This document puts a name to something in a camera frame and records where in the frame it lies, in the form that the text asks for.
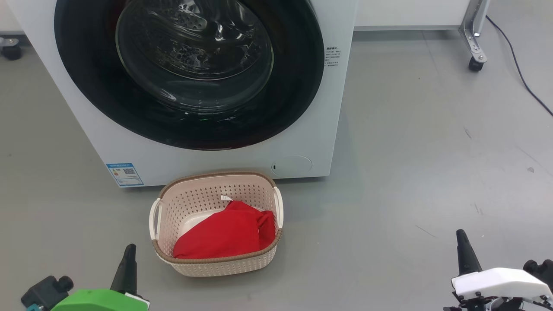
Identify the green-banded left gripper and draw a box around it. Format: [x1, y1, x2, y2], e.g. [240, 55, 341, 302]
[50, 244, 151, 311]

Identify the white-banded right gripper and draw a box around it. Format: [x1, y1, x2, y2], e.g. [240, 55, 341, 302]
[444, 228, 553, 311]

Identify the red and white jersey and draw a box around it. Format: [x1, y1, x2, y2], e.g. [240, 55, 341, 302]
[172, 195, 277, 260]

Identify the black round glass machine door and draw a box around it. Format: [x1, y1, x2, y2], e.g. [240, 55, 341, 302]
[54, 0, 326, 151]

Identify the cream perforated laundry basket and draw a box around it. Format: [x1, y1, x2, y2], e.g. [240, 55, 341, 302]
[149, 171, 285, 277]

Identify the white front-load washing machine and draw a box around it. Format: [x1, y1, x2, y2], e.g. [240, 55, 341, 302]
[6, 0, 359, 189]

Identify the blue energy label sticker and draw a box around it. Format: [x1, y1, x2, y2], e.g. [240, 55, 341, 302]
[106, 162, 145, 188]

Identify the oval white filter cover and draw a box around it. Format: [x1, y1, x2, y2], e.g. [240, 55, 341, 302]
[270, 155, 313, 177]

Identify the metal leg with black caster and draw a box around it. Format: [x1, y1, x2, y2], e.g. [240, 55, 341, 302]
[458, 0, 491, 72]

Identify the small printed text sticker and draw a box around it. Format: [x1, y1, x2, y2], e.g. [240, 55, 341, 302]
[324, 46, 340, 68]

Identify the black caster wheel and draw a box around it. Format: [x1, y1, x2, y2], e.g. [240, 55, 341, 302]
[0, 37, 22, 61]

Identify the black floor cable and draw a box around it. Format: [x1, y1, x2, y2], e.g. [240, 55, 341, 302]
[486, 15, 553, 117]

